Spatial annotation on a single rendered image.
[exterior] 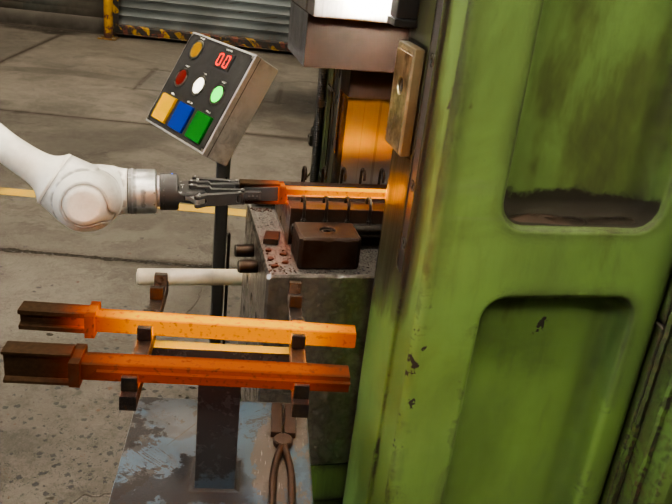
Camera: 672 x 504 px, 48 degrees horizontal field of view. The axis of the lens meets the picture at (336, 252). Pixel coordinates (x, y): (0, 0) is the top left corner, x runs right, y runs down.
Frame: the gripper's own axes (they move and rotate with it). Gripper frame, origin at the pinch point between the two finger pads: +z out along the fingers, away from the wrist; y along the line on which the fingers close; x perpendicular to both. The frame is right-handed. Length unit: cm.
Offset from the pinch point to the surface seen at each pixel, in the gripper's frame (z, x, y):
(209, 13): 32, -64, -792
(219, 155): -5.8, -4.4, -38.6
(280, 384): -5, -1, 67
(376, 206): 23.5, -1.3, 5.1
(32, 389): -63, -98, -78
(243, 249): -3.3, -12.0, 2.2
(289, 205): 5.2, -0.8, 5.7
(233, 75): -2.1, 14.4, -45.3
